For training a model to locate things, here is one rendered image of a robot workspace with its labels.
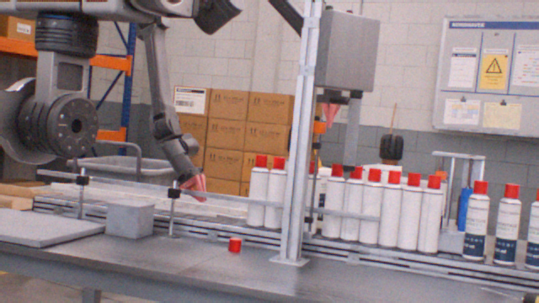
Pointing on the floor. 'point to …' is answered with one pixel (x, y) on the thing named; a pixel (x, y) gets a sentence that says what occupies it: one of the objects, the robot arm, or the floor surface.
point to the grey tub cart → (125, 167)
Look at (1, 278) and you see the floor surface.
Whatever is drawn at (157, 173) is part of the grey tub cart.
